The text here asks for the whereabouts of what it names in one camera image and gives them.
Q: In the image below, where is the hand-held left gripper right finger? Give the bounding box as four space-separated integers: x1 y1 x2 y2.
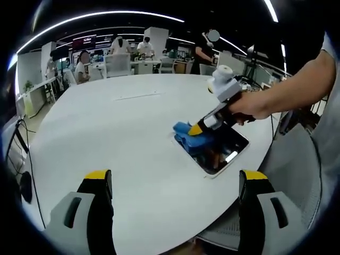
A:
238 169 305 255

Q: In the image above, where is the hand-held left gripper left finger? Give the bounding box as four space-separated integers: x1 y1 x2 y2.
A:
44 168 117 255

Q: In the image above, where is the blue cleaning cloth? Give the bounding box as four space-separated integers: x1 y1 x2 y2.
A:
172 121 215 155

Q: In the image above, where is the black tablet with white frame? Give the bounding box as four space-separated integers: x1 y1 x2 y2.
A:
171 121 250 179

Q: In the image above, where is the person's right hand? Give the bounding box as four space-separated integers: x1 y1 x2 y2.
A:
228 89 272 121

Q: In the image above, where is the black tripod stand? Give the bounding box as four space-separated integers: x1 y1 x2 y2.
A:
243 44 267 86

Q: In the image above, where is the grey mesh office chair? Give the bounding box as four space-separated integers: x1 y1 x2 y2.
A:
196 124 328 252

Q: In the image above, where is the black round object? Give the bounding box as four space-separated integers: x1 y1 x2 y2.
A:
20 171 33 205

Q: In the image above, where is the person's grey shirt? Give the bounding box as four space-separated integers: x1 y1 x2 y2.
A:
309 30 340 205

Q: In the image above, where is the white mesh office chair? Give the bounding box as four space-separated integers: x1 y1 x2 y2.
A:
104 54 131 78

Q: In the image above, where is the white low cabinet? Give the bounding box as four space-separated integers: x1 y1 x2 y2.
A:
15 79 58 120

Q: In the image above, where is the long ceiling light strip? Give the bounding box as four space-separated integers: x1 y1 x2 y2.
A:
15 10 186 54

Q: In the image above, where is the black cable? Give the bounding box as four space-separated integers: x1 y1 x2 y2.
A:
5 118 46 230

